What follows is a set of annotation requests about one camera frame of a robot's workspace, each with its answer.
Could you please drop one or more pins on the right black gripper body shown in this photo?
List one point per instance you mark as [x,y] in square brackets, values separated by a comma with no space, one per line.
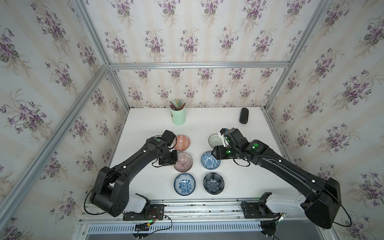
[223,152]

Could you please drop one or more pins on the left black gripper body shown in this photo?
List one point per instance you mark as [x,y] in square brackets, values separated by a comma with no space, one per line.
[171,158]

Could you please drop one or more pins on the green triangle patterned bowl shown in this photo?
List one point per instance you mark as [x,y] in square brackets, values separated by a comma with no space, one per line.
[215,140]

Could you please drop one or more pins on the blue damask patterned bowl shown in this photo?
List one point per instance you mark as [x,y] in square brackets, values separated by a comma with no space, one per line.
[209,162]

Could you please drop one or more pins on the pink striped bowl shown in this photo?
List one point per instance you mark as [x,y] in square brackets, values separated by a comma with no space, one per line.
[184,162]

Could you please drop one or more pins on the dark navy flower bowl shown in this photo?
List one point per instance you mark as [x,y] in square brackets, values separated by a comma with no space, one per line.
[213,183]

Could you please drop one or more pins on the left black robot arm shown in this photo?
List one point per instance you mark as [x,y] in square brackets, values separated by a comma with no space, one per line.
[111,190]

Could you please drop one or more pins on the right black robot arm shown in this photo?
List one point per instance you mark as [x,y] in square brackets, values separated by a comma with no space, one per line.
[322,197]

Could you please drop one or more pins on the red patterned bowl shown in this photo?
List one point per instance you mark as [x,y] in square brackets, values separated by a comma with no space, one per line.
[181,143]

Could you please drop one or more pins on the blue floral shallow bowl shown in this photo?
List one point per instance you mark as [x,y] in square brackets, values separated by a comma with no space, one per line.
[184,184]

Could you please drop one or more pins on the light green cup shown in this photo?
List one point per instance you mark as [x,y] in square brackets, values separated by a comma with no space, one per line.
[178,117]

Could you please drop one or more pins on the black oblong case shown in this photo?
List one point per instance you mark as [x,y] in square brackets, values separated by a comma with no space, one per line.
[244,116]

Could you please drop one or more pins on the colourful straws bundle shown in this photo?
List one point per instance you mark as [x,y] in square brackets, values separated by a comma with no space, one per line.
[177,105]

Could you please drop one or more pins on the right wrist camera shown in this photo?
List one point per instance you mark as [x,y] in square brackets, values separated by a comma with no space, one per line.
[233,138]

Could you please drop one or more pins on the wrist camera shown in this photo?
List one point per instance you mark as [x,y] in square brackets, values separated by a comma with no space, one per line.
[233,138]
[168,137]

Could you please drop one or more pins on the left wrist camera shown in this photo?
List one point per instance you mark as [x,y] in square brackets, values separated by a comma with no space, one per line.
[168,137]

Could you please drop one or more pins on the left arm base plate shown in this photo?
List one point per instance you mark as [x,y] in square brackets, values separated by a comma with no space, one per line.
[150,212]

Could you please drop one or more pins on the aluminium mounting rail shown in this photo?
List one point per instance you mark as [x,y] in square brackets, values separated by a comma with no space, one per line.
[207,210]

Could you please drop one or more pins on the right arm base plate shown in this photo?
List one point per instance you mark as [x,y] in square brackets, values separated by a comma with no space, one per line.
[254,210]

